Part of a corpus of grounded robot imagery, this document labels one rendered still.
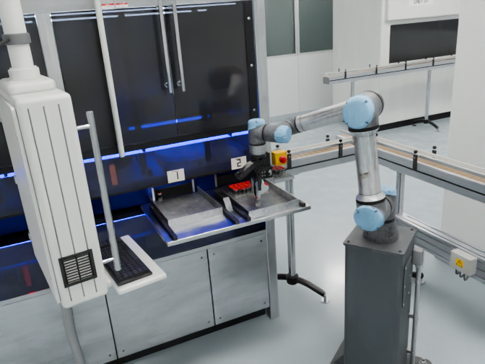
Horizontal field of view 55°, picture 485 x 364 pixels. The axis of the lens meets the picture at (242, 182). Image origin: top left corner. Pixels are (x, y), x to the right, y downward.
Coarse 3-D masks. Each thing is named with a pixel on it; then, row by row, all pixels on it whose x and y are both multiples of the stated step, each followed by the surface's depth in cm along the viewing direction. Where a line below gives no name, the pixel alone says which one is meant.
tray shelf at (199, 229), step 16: (208, 192) 243; (288, 192) 236; (144, 208) 229; (304, 208) 217; (160, 224) 210; (192, 224) 208; (208, 224) 207; (224, 224) 205; (240, 224) 205; (176, 240) 194
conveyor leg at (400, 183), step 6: (396, 174) 271; (402, 174) 269; (396, 180) 272; (402, 180) 270; (396, 186) 273; (402, 186) 272; (396, 192) 274; (402, 192) 273; (396, 198) 275; (402, 198) 274; (396, 204) 277; (402, 204) 276; (396, 210) 278; (402, 210) 277
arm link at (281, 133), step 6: (264, 126) 200; (270, 126) 199; (276, 126) 198; (282, 126) 196; (288, 126) 197; (264, 132) 199; (270, 132) 198; (276, 132) 196; (282, 132) 195; (288, 132) 197; (264, 138) 200; (270, 138) 198; (276, 138) 197; (282, 138) 195; (288, 138) 198
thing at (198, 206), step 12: (204, 192) 234; (156, 204) 223; (168, 204) 230; (180, 204) 229; (192, 204) 228; (204, 204) 227; (216, 204) 221; (168, 216) 217; (180, 216) 216; (192, 216) 209; (204, 216) 212
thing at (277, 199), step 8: (272, 184) 240; (224, 192) 232; (272, 192) 237; (280, 192) 233; (232, 200) 224; (240, 200) 229; (248, 200) 229; (264, 200) 227; (272, 200) 227; (280, 200) 226; (288, 200) 225; (296, 200) 217; (240, 208) 216; (248, 208) 220; (256, 208) 219; (264, 208) 211; (272, 208) 213; (280, 208) 214; (288, 208) 216; (256, 216) 210
